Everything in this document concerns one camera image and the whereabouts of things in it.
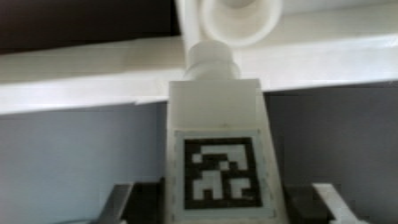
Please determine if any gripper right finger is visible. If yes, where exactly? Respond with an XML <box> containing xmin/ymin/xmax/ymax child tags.
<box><xmin>284</xmin><ymin>183</ymin><xmax>367</xmax><ymax>224</ymax></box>

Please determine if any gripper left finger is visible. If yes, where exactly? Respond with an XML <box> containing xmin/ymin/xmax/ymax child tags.
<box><xmin>92</xmin><ymin>181</ymin><xmax>165</xmax><ymax>224</ymax></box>

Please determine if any white square tabletop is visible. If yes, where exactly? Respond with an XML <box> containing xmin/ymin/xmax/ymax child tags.
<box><xmin>0</xmin><ymin>0</ymin><xmax>398</xmax><ymax>115</ymax></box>

